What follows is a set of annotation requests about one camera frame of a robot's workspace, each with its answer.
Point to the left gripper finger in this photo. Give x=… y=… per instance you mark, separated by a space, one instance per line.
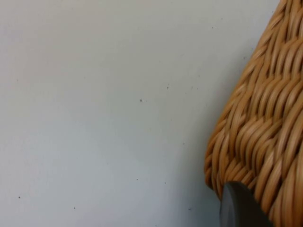
x=239 y=208

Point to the pale brown wicker basket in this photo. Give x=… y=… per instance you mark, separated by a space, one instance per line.
x=265 y=123

